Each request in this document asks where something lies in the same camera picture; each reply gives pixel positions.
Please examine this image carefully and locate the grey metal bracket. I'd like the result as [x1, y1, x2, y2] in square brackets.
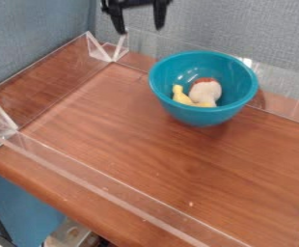
[44, 219, 98, 247]

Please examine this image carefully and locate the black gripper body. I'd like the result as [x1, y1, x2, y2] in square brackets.
[100, 0, 172, 14]

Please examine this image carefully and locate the blue plastic bowl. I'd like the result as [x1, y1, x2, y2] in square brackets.
[148, 50, 259, 127]

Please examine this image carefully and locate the yellow toy banana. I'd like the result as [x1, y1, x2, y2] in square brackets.
[172, 85, 214, 107]

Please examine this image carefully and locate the white toy mushroom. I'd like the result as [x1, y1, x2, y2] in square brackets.
[188, 77, 222, 107]

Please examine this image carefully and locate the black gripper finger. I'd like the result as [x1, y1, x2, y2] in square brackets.
[110, 6, 127, 35]
[154, 0, 168, 30]

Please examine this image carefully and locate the clear acrylic barrier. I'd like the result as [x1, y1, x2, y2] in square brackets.
[0, 31, 299, 247]

